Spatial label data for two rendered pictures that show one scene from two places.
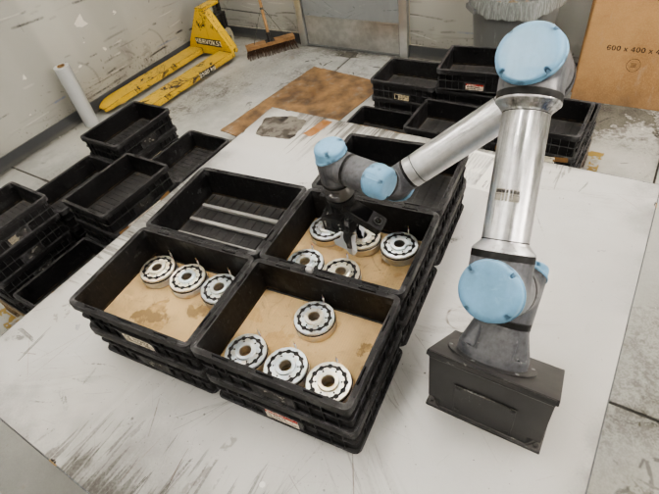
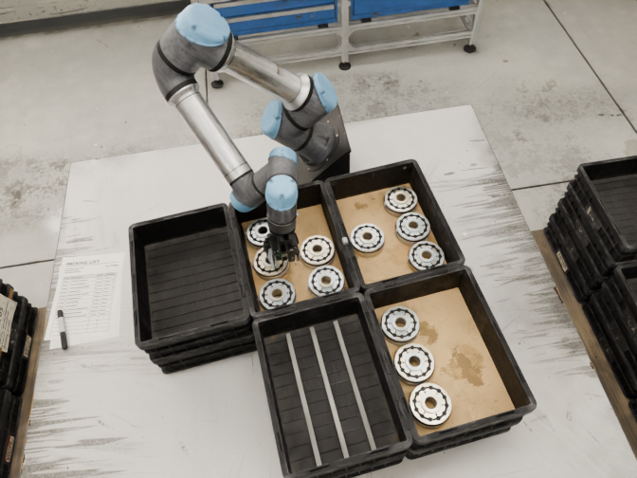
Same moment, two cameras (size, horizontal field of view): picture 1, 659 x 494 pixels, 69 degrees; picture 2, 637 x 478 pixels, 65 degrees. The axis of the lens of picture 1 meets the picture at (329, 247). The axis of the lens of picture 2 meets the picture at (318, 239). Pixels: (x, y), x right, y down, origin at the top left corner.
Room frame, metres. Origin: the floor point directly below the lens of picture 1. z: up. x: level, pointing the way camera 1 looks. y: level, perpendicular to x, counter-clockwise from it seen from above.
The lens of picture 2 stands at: (1.40, 0.56, 2.12)
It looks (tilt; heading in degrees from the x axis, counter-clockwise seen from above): 57 degrees down; 226
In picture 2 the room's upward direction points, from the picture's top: 5 degrees counter-clockwise
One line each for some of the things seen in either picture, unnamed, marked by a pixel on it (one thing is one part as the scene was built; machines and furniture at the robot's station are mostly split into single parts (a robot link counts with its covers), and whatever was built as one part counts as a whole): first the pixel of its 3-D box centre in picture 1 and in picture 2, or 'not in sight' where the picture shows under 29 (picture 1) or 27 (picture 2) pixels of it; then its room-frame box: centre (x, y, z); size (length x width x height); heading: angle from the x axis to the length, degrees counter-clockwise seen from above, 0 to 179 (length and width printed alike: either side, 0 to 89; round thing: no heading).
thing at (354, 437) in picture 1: (308, 363); not in sight; (0.67, 0.11, 0.76); 0.40 x 0.30 x 0.12; 56
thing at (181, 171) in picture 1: (195, 180); not in sight; (2.22, 0.65, 0.31); 0.40 x 0.30 x 0.34; 140
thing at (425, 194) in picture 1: (391, 184); (191, 279); (1.17, -0.22, 0.87); 0.40 x 0.30 x 0.11; 56
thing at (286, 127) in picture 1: (279, 125); not in sight; (1.93, 0.11, 0.71); 0.22 x 0.19 x 0.01; 50
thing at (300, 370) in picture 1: (285, 367); (412, 226); (0.61, 0.15, 0.86); 0.10 x 0.10 x 0.01
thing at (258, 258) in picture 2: (362, 236); (270, 260); (0.97, -0.10, 0.86); 0.10 x 0.10 x 0.01
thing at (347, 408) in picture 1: (296, 325); (391, 220); (0.67, 0.11, 0.92); 0.40 x 0.30 x 0.02; 56
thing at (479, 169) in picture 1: (464, 165); (85, 296); (1.40, -0.54, 0.70); 0.33 x 0.23 x 0.01; 50
